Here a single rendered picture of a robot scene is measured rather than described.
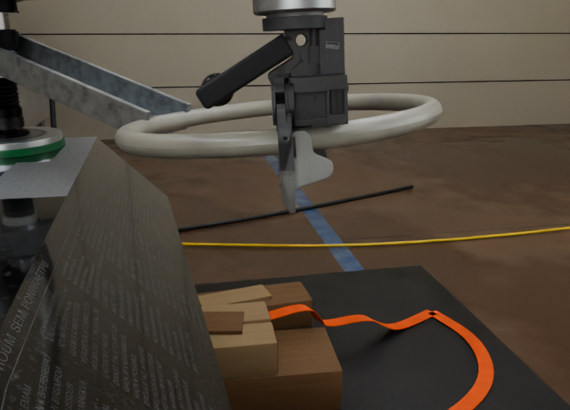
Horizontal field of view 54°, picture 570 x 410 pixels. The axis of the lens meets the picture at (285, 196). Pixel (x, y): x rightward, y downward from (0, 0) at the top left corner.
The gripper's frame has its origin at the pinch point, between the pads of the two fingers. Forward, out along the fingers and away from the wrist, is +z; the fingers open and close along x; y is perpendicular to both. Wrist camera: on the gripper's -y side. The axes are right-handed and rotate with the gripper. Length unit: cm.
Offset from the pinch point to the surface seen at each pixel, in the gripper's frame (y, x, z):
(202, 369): -11.8, 0.3, 22.6
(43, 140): -47, 50, -1
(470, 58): 217, 541, 11
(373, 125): 10.8, 1.2, -7.6
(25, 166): -46, 38, 2
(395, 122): 13.8, 2.9, -7.5
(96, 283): -23.7, 0.6, 9.8
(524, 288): 102, 148, 88
